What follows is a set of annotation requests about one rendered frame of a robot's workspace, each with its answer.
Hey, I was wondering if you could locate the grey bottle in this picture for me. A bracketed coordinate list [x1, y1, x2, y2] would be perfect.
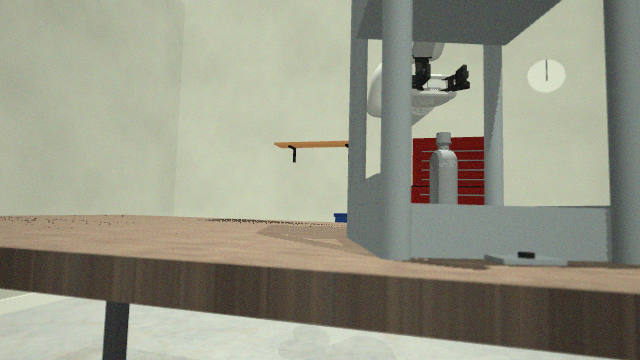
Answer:
[429, 132, 458, 204]

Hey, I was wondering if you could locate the pale grey shelving unit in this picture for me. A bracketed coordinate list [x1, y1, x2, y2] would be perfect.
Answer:
[347, 0, 640, 266]

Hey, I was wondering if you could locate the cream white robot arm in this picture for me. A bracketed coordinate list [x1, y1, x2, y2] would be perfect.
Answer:
[367, 41, 445, 126]

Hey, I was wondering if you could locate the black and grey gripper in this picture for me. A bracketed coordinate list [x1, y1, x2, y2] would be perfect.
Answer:
[412, 63, 470, 113]

